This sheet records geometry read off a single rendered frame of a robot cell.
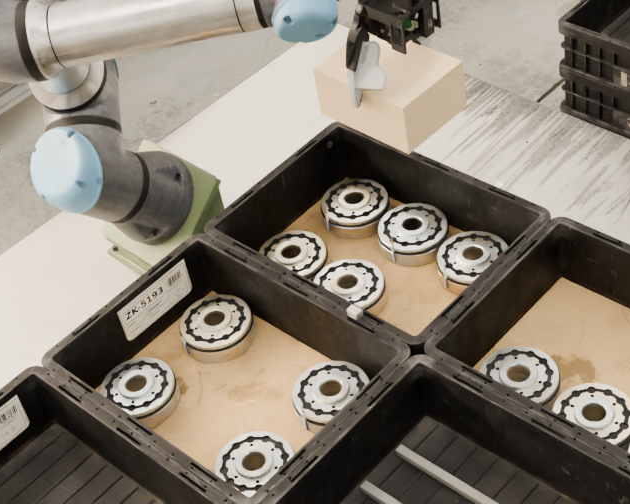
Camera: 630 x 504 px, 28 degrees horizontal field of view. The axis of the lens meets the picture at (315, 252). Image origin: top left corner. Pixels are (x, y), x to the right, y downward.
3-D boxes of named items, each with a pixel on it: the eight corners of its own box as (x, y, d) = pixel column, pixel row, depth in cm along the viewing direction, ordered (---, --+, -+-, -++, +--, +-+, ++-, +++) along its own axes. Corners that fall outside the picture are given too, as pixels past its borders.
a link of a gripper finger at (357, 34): (347, 71, 159) (366, 4, 156) (338, 67, 160) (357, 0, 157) (370, 73, 163) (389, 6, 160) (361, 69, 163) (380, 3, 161)
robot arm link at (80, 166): (89, 232, 196) (24, 214, 185) (84, 152, 200) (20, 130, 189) (147, 211, 190) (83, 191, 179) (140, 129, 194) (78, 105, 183)
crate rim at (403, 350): (40, 372, 165) (35, 360, 164) (201, 241, 179) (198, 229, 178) (253, 525, 143) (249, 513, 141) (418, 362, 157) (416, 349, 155)
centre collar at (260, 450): (227, 470, 155) (226, 467, 154) (251, 442, 157) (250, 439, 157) (258, 486, 152) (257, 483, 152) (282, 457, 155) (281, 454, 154)
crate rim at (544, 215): (201, 241, 179) (198, 229, 178) (339, 129, 193) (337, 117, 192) (418, 361, 157) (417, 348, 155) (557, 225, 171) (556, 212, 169)
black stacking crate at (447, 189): (217, 288, 186) (200, 232, 178) (347, 178, 200) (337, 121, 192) (425, 409, 163) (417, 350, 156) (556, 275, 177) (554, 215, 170)
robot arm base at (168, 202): (110, 227, 208) (67, 214, 200) (143, 142, 207) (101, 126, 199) (171, 257, 199) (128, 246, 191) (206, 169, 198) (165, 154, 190)
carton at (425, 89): (321, 113, 173) (312, 69, 168) (378, 69, 178) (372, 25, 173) (408, 154, 164) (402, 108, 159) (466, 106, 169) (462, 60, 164)
